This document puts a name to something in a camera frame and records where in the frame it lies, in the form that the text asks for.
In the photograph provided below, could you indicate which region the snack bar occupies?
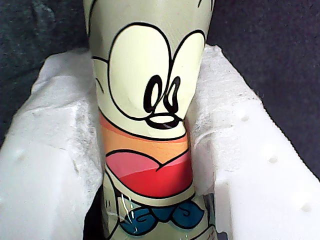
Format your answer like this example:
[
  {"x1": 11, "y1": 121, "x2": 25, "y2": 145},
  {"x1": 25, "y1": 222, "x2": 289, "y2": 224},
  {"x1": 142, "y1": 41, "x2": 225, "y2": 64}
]
[{"x1": 83, "y1": 0, "x2": 217, "y2": 240}]

